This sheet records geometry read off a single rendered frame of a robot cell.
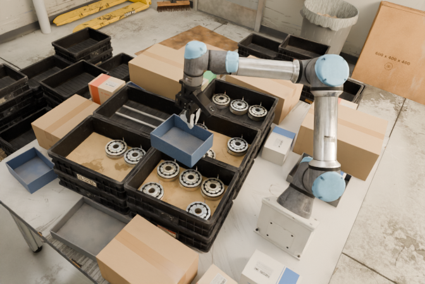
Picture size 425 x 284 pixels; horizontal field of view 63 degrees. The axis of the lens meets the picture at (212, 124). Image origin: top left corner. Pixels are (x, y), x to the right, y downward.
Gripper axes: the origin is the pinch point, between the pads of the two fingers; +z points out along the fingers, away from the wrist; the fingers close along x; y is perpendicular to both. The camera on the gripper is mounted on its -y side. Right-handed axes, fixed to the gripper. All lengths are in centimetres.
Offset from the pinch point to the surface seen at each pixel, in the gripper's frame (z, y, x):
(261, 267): 34, -48, 15
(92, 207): 44, 29, 32
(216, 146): 27.1, 0.7, -23.7
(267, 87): 16, 1, -76
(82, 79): 59, 141, -50
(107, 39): 46, 160, -93
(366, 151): 18, -62, -61
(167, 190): 29.9, 2.2, 12.1
